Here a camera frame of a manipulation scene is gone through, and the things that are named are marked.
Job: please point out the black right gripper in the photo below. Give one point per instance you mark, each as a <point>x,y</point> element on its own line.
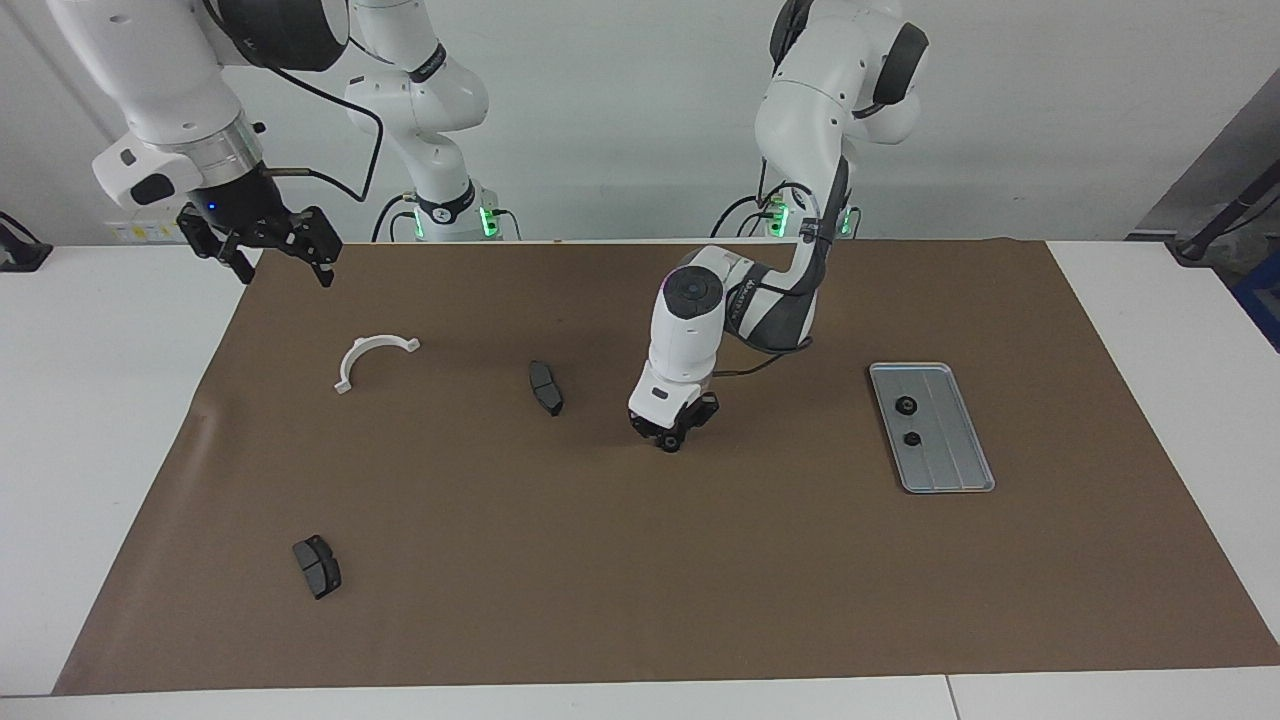
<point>240,200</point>

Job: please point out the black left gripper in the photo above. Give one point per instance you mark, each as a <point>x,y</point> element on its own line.
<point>700,412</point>

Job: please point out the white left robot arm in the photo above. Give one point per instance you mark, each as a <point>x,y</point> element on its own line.
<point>685,330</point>

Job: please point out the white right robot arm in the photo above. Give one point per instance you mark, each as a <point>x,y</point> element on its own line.
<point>160,70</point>

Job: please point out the silver metal tray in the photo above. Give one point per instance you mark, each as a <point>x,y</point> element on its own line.
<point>950,460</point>

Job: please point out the slim dark brake pad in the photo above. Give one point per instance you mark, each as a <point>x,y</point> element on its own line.
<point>545,388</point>

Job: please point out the brown table mat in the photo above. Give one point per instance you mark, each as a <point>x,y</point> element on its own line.
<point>700,560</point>

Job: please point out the black clamp stand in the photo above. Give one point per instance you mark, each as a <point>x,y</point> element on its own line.
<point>20,255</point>

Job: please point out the wide dark brake pad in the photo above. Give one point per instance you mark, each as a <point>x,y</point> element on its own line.
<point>318,568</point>

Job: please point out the black tripod leg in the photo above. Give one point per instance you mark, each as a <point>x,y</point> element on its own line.
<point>1225,220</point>

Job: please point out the blue crate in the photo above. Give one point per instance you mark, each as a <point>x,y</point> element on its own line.
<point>1262,300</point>

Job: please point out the white wall socket box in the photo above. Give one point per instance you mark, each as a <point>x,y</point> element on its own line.
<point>140,232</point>

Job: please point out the white curved plastic bracket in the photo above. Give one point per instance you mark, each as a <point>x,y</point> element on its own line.
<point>352,356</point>

